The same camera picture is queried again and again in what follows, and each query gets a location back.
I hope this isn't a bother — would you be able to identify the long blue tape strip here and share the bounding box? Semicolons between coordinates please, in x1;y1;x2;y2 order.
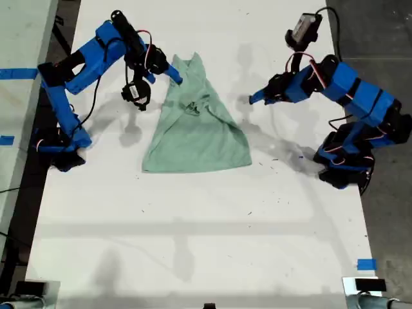
0;68;40;80

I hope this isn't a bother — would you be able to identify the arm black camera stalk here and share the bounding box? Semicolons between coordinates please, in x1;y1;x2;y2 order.
130;62;145;85
288;48;310;75

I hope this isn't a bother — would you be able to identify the arm red white wire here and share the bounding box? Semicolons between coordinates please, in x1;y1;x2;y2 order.
135;30;153;70
287;50;319;86

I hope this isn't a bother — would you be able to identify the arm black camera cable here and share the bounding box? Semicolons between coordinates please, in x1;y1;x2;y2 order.
73;37;130;133
315;6;342;62

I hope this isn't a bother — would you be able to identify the pale side table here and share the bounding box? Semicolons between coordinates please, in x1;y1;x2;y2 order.
0;0;59;232

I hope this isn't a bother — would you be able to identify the pale green T-shirt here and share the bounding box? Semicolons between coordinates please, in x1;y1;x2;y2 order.
141;51;253;174

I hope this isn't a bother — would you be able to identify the shiny metal bracket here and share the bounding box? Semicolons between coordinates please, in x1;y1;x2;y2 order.
0;279;62;309
341;276;412;309

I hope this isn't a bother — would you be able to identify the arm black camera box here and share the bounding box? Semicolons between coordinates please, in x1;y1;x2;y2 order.
120;80;152;112
285;12;324;52

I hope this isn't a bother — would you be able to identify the square blue tape piece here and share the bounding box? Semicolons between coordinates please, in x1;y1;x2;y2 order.
357;258;377;271

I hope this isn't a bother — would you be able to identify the black metal frame strut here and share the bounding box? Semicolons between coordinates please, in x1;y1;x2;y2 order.
51;19;73;59

